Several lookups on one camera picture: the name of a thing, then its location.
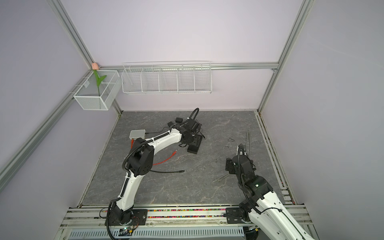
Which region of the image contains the pink artificial tulip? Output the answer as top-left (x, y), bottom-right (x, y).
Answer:
top-left (92, 63), bottom-right (107, 97)

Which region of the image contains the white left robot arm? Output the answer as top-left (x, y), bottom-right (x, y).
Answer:
top-left (105, 108), bottom-right (204, 227)

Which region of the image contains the black power adapter far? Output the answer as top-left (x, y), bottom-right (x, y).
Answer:
top-left (175, 118), bottom-right (183, 124)

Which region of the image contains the black ethernet cable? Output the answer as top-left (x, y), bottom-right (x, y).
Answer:
top-left (149, 137), bottom-right (236, 175)

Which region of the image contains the red ethernet cable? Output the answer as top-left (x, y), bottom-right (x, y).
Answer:
top-left (130, 138), bottom-right (178, 166)

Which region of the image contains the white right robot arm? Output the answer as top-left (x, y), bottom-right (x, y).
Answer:
top-left (226, 144), bottom-right (313, 240)

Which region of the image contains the white wire wall basket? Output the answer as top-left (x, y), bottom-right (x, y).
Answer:
top-left (121, 61), bottom-right (213, 95)

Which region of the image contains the white mesh box basket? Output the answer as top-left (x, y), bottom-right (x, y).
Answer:
top-left (74, 70), bottom-right (122, 111)

